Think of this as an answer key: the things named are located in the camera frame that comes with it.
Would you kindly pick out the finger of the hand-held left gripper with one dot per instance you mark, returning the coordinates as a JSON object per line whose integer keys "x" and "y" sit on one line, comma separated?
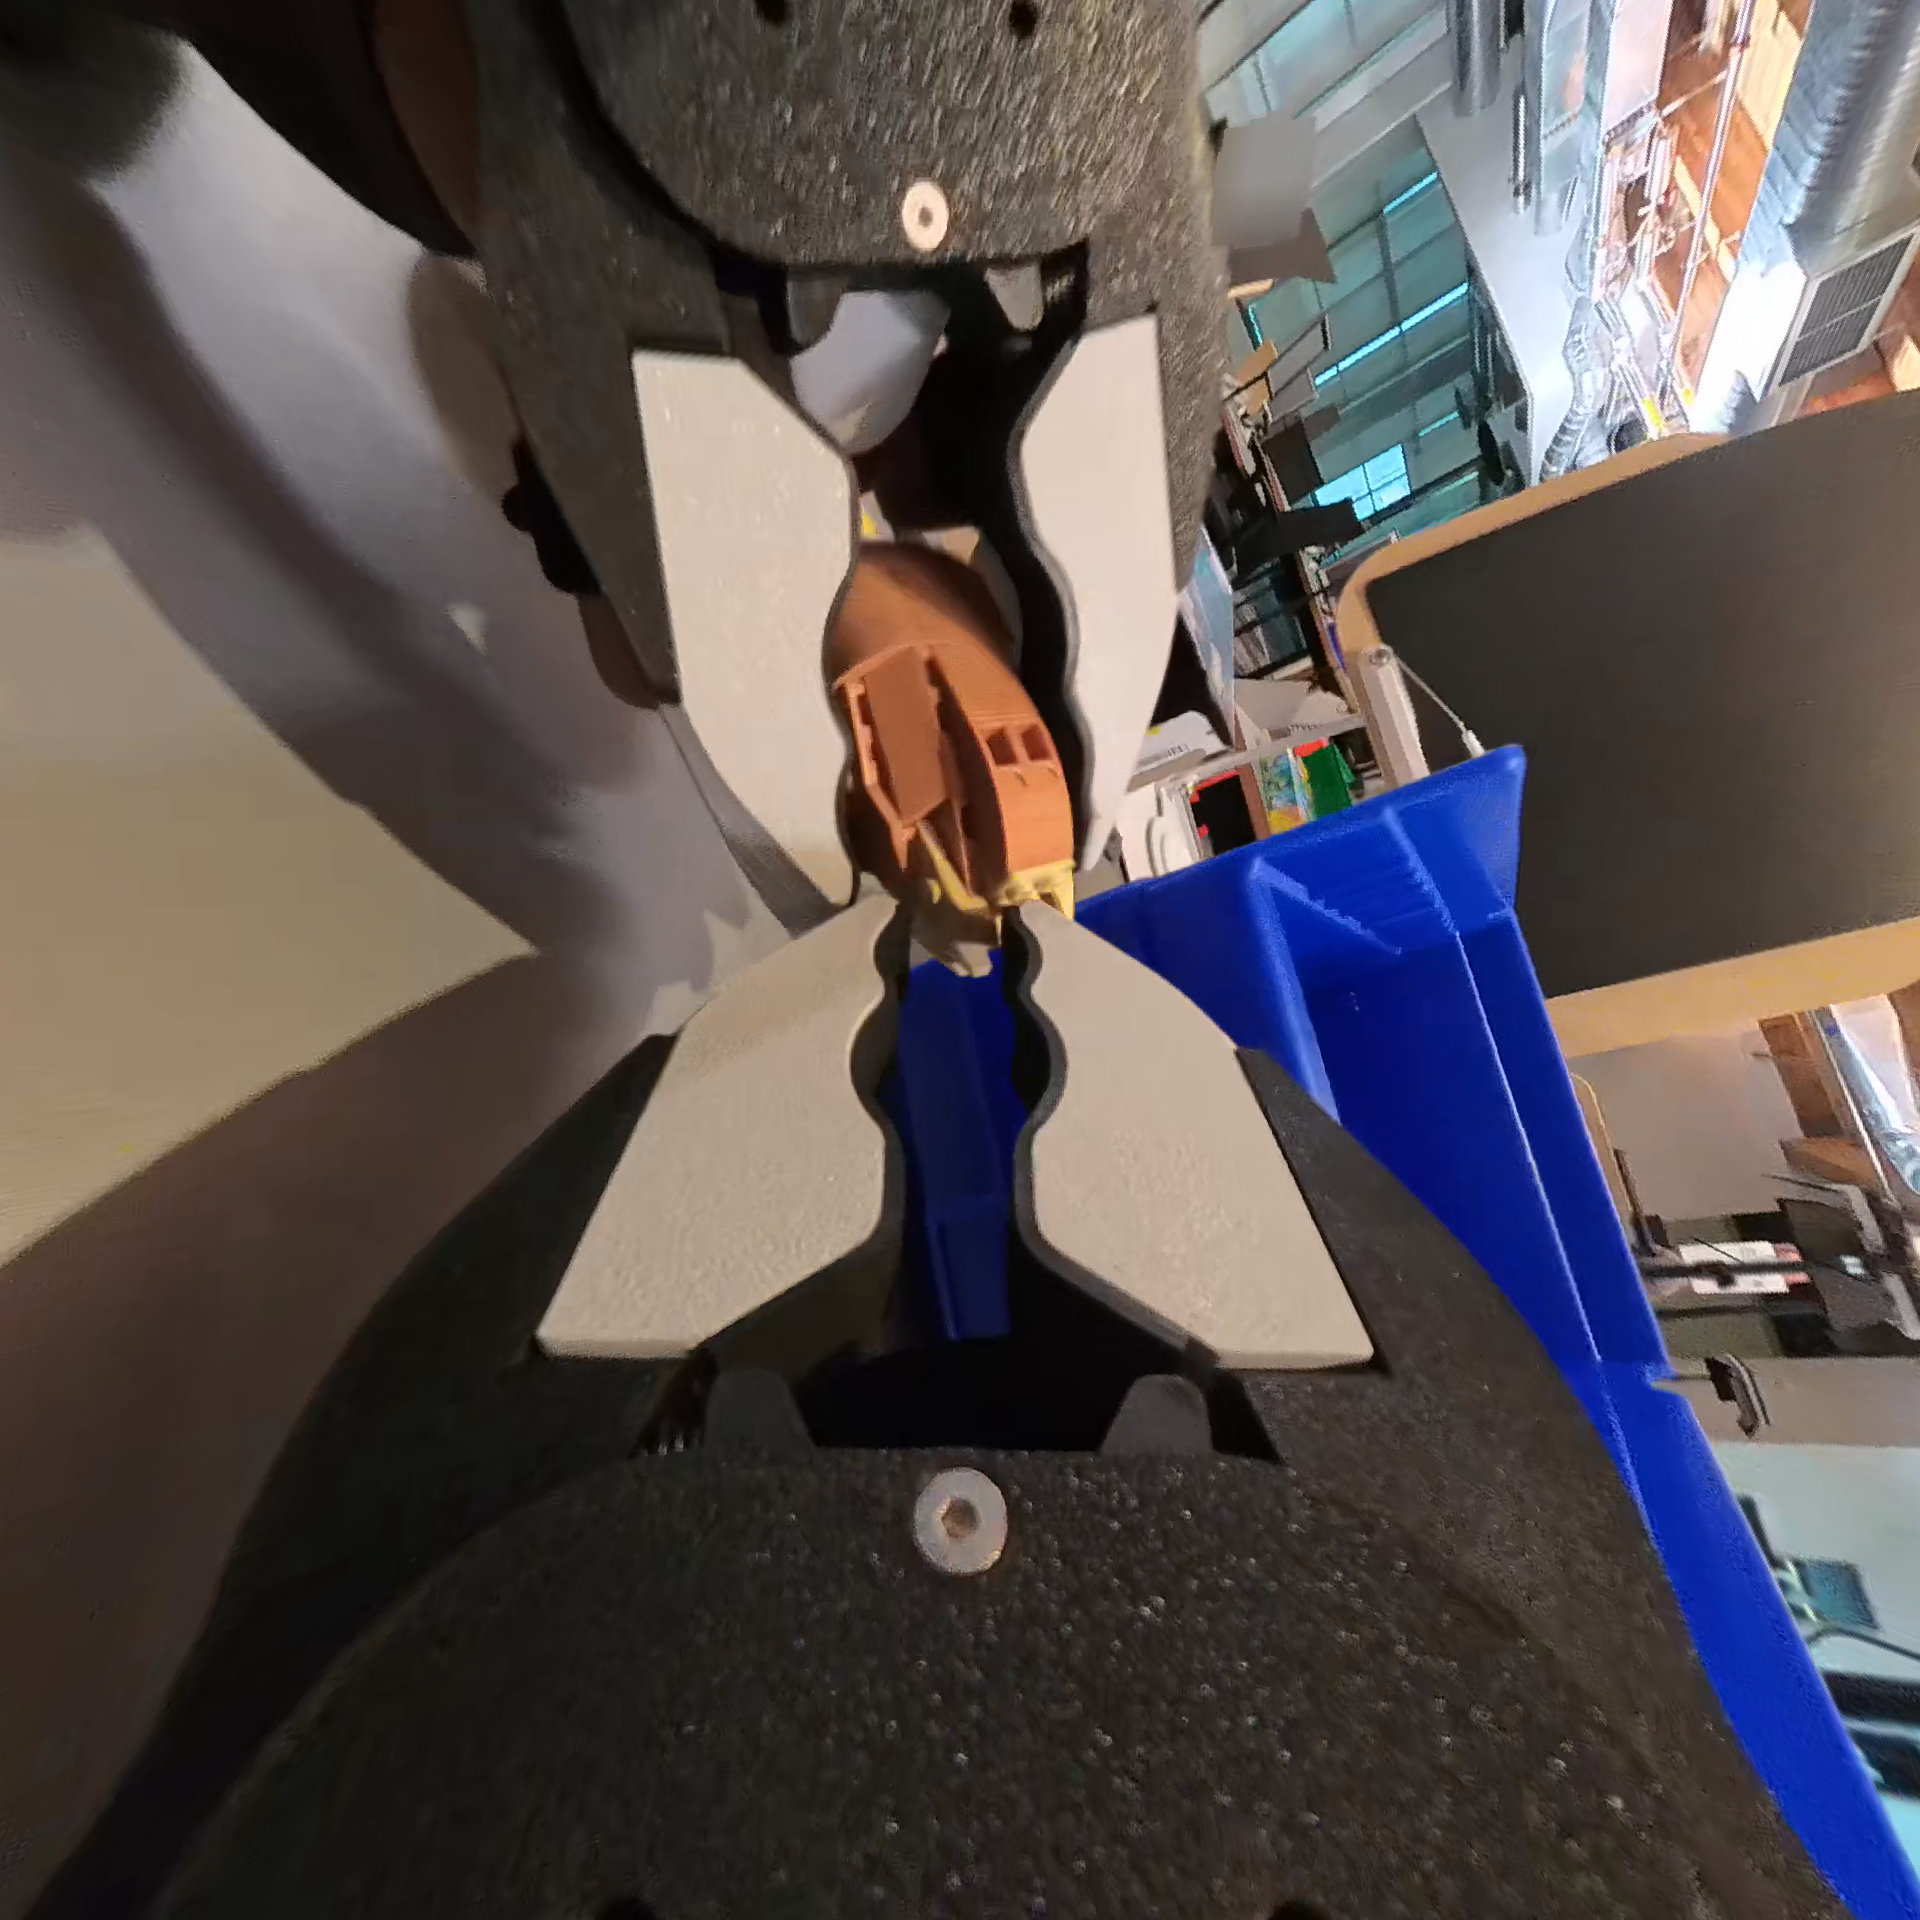
{"x": 1119, "y": 524}
{"x": 750, "y": 600}

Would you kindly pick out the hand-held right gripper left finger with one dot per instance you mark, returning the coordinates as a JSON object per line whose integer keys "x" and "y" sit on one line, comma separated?
{"x": 721, "y": 1185}

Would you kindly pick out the black panel with wooden rim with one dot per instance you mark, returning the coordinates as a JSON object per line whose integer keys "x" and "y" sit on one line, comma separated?
{"x": 1682, "y": 676}

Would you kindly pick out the silver ventilation duct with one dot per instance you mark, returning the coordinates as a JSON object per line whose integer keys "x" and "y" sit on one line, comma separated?
{"x": 1845, "y": 135}

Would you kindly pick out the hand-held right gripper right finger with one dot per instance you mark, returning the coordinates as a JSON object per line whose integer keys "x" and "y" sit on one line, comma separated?
{"x": 1185, "y": 1201}

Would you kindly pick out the green storage bin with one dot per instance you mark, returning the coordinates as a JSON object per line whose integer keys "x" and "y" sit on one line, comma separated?
{"x": 1330, "y": 780}

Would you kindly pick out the person's left hand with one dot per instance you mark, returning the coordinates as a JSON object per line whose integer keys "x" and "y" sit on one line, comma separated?
{"x": 622, "y": 662}

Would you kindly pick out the orange and tan toy segment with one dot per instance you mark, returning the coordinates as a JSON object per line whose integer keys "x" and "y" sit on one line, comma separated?
{"x": 946, "y": 720}

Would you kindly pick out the blue plastic bin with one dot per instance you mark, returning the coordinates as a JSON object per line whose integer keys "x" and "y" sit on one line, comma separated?
{"x": 1425, "y": 1049}

